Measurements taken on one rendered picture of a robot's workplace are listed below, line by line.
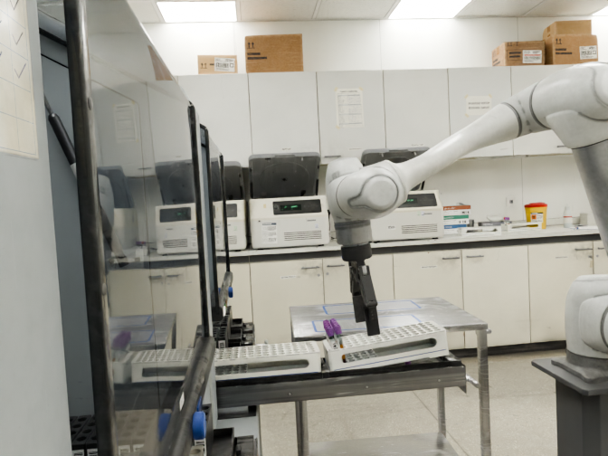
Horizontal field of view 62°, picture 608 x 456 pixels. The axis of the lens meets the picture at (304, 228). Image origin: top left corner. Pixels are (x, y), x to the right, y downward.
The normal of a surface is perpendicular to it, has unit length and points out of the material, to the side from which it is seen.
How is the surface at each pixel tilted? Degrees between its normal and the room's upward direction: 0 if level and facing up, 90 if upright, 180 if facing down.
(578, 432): 90
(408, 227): 90
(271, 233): 90
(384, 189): 93
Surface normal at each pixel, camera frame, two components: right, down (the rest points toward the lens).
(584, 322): -0.97, 0.03
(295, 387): 0.11, 0.04
